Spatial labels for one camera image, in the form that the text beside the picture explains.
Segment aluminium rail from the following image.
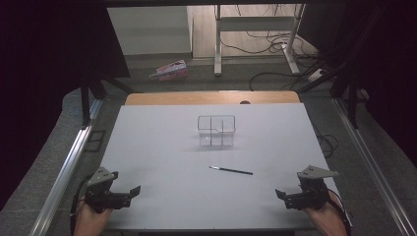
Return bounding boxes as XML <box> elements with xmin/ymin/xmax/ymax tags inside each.
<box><xmin>29</xmin><ymin>97</ymin><xmax>104</xmax><ymax>236</ymax></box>
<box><xmin>330</xmin><ymin>96</ymin><xmax>417</xmax><ymax>236</ymax></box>

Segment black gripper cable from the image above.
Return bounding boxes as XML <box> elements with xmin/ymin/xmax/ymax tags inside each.
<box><xmin>326</xmin><ymin>188</ymin><xmax>352</xmax><ymax>236</ymax></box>
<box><xmin>69</xmin><ymin>174</ymin><xmax>95</xmax><ymax>236</ymax></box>

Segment black rectangular floor frame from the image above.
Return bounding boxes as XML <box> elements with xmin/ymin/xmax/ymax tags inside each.
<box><xmin>82</xmin><ymin>129</ymin><xmax>108</xmax><ymax>153</ymax></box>

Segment pink packet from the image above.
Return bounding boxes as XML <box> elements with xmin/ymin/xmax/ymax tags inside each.
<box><xmin>149</xmin><ymin>59</ymin><xmax>190</xmax><ymax>83</ymax></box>

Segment wooden table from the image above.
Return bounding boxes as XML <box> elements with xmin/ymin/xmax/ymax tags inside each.
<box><xmin>124</xmin><ymin>90</ymin><xmax>302</xmax><ymax>106</ymax></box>

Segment clear acrylic organizer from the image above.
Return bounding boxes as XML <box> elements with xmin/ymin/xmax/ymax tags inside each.
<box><xmin>197</xmin><ymin>114</ymin><xmax>237</xmax><ymax>148</ymax></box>

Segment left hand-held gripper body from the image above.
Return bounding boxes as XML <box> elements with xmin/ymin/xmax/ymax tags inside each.
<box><xmin>85</xmin><ymin>166</ymin><xmax>132</xmax><ymax>213</ymax></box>

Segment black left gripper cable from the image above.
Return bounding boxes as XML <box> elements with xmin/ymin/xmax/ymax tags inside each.
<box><xmin>69</xmin><ymin>174</ymin><xmax>95</xmax><ymax>236</ymax></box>

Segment tangle of black floor cables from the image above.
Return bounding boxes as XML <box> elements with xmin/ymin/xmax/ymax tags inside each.
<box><xmin>218</xmin><ymin>3</ymin><xmax>322</xmax><ymax>61</ymax></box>

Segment thin looped black cable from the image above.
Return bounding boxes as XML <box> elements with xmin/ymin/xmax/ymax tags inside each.
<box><xmin>310</xmin><ymin>122</ymin><xmax>339</xmax><ymax>159</ymax></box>

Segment black pencil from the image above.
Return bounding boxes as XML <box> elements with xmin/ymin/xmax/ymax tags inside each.
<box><xmin>208</xmin><ymin>165</ymin><xmax>255</xmax><ymax>176</ymax></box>

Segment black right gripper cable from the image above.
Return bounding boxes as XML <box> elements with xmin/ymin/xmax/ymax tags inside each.
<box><xmin>326</xmin><ymin>188</ymin><xmax>352</xmax><ymax>236</ymax></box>

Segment white desk frame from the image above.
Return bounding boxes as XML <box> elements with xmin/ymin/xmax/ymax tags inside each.
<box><xmin>213</xmin><ymin>3</ymin><xmax>307</xmax><ymax>78</ymax></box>

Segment black floor cable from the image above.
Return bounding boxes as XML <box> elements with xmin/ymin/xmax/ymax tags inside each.
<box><xmin>248</xmin><ymin>70</ymin><xmax>310</xmax><ymax>92</ymax></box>

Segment person's right hand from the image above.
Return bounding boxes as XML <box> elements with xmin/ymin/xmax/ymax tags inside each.
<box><xmin>303</xmin><ymin>191</ymin><xmax>349</xmax><ymax>236</ymax></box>

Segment white power strip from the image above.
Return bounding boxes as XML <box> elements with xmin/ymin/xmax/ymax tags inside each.
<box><xmin>307</xmin><ymin>67</ymin><xmax>326</xmax><ymax>84</ymax></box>

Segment person's left hand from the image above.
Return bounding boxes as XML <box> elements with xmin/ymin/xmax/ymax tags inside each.
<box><xmin>74</xmin><ymin>196</ymin><xmax>114</xmax><ymax>236</ymax></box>

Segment white cabinet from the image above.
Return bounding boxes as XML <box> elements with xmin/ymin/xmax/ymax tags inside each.
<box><xmin>106</xmin><ymin>5</ymin><xmax>194</xmax><ymax>57</ymax></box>

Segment white board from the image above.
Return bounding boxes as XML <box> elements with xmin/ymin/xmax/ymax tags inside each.
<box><xmin>99</xmin><ymin>103</ymin><xmax>354</xmax><ymax>231</ymax></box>

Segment black metal stand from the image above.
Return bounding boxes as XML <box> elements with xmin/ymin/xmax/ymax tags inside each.
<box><xmin>296</xmin><ymin>4</ymin><xmax>389</xmax><ymax>130</ymax></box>
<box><xmin>80</xmin><ymin>74</ymin><xmax>136</xmax><ymax>130</ymax></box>

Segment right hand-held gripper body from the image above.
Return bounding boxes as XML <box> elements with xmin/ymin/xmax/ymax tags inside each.
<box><xmin>294</xmin><ymin>164</ymin><xmax>340</xmax><ymax>211</ymax></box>

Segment black curtain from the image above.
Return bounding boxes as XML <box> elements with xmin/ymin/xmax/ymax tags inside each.
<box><xmin>0</xmin><ymin>0</ymin><xmax>132</xmax><ymax>211</ymax></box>
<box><xmin>297</xmin><ymin>0</ymin><xmax>417</xmax><ymax>169</ymax></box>

